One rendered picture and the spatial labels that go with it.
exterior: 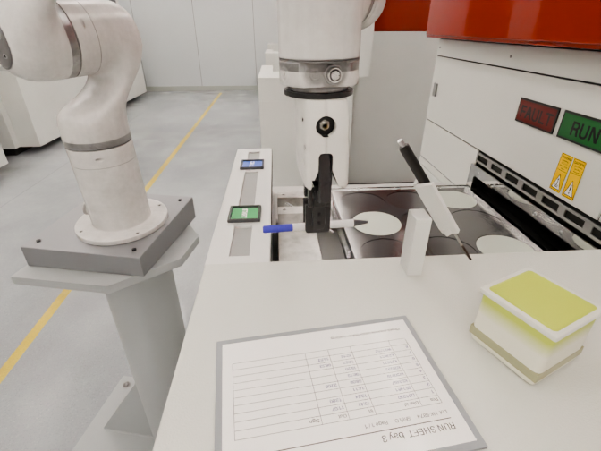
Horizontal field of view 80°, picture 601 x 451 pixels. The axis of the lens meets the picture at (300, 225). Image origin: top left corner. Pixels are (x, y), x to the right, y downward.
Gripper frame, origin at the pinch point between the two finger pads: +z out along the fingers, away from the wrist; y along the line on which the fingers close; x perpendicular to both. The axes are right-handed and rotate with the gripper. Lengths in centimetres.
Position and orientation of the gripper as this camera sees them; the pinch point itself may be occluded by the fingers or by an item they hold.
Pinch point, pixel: (316, 214)
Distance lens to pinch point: 46.7
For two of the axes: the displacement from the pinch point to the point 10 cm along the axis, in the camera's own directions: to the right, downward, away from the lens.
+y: -1.3, -4.9, 8.6
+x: -9.9, 0.7, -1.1
